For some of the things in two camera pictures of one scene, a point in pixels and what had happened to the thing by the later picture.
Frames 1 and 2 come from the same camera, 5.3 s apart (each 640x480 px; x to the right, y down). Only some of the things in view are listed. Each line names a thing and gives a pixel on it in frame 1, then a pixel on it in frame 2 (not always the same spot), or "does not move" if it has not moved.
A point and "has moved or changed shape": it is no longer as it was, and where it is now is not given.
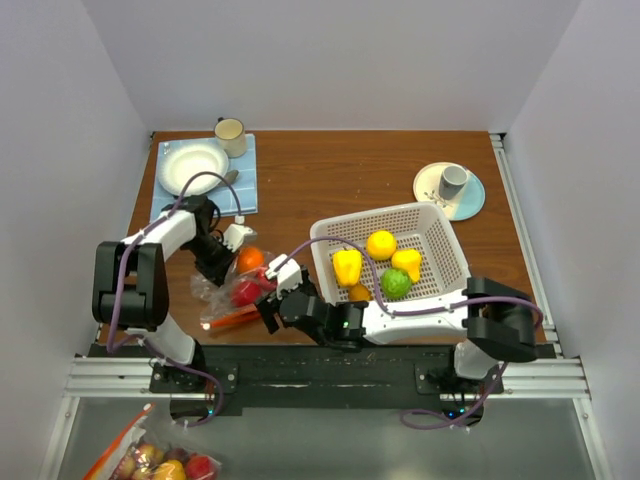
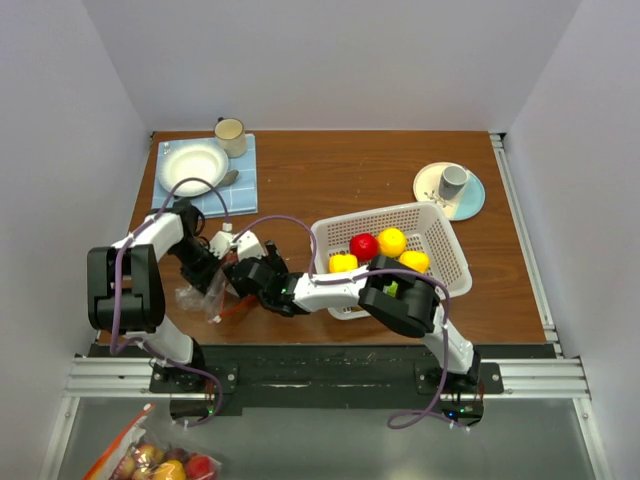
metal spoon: (229, 177) does not move
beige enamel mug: (231, 136) does not move
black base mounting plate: (311, 379) does not move
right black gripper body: (268, 307) to (277, 263)
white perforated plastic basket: (421, 227) does not move
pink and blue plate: (467, 203) does not move
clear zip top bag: (235, 300) has moved or changed shape
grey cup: (453, 180) does not move
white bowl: (182, 162) does not move
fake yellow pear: (408, 260) has moved or changed shape
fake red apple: (246, 292) has moved or changed shape
